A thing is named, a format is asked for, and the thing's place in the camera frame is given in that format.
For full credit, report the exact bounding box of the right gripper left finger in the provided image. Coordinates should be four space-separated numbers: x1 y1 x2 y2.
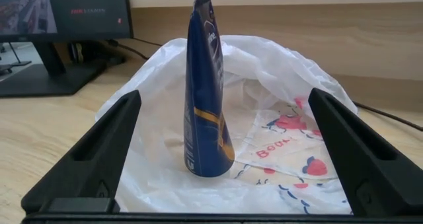
20 89 142 215

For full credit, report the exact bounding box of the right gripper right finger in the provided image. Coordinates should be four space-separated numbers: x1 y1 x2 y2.
307 87 423 217

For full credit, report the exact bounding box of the white plastic shopping bag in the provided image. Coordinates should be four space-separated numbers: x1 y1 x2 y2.
95 34 359 215

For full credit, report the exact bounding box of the dark blue cosmetic tube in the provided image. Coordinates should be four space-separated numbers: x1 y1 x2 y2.
183 0 236 178

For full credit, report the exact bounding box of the black computer monitor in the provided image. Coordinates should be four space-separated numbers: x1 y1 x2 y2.
0 0 134 98

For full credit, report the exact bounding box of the black cable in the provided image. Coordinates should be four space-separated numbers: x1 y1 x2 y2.
352 100 423 132

